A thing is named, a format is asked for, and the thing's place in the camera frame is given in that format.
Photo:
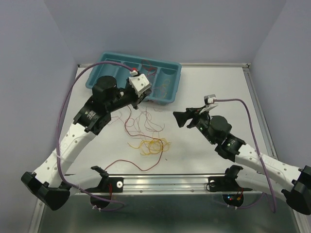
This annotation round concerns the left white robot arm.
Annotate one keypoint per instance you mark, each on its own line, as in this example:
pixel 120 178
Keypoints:
pixel 48 182

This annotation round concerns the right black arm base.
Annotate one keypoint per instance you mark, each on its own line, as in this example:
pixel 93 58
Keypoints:
pixel 227 183

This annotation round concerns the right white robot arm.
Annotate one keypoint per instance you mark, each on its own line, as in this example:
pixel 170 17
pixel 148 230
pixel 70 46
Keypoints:
pixel 259 172

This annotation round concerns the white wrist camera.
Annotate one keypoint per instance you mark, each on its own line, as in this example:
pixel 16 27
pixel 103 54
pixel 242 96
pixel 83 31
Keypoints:
pixel 140 84
pixel 210 103

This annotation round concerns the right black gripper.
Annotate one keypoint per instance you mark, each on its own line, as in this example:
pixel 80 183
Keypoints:
pixel 181 117

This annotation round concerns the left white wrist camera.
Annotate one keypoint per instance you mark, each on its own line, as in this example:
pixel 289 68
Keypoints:
pixel 140 84

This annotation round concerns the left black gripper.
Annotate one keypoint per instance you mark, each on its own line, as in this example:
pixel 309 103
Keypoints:
pixel 138 100

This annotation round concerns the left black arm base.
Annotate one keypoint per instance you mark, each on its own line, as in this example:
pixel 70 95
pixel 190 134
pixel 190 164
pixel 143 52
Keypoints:
pixel 100 182

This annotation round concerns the aluminium mounting rail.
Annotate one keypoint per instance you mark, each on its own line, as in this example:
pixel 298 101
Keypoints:
pixel 166 184

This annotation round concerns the teal compartment tray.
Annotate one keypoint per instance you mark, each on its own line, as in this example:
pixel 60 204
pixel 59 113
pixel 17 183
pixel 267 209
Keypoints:
pixel 163 75

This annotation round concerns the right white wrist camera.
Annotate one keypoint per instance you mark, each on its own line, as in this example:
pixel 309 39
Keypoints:
pixel 210 103

